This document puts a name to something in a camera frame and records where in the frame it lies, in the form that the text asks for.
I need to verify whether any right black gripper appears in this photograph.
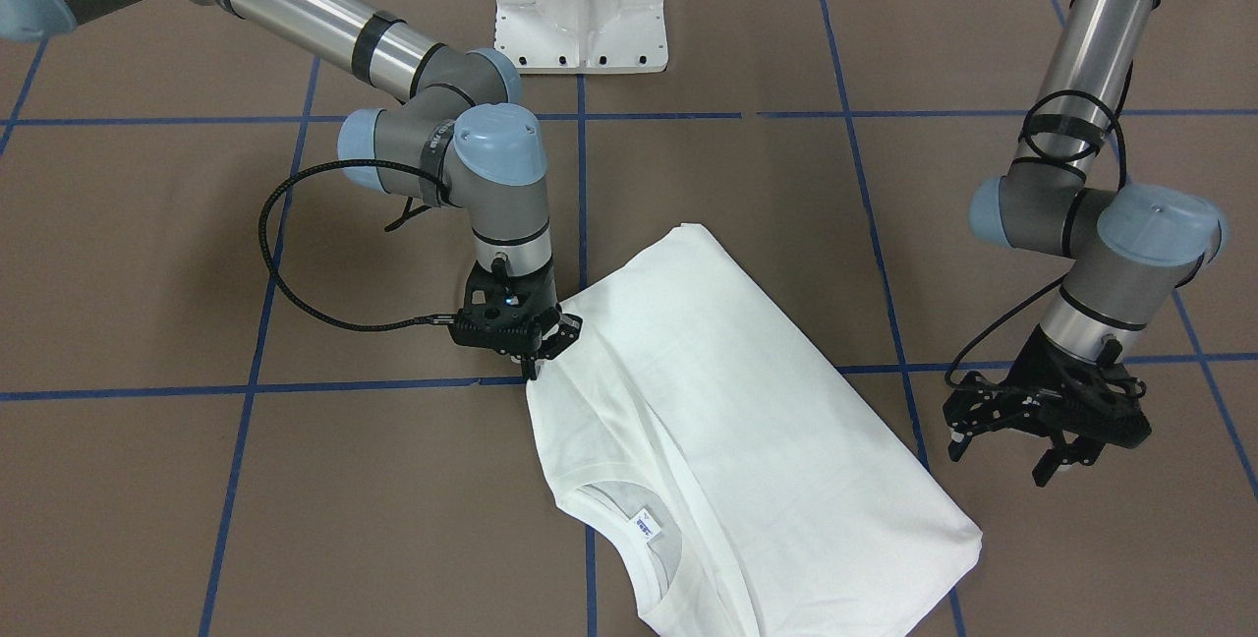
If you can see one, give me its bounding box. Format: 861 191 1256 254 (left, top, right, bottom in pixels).
450 261 582 381

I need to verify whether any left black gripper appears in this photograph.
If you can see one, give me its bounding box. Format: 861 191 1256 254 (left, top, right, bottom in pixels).
944 329 1152 488

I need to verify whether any white long-sleeve printed shirt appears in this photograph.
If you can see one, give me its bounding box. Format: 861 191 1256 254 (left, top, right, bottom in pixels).
527 224 982 636

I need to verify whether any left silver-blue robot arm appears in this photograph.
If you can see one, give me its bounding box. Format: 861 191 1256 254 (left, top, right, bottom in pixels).
944 0 1229 486

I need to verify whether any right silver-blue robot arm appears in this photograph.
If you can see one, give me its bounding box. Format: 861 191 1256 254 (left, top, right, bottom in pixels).
3 0 582 380

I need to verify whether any brown paper table cover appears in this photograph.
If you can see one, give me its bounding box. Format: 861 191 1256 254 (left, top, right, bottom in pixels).
1 0 1255 636

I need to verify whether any white camera pole with base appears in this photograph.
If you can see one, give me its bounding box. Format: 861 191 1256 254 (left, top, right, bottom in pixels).
494 0 669 76

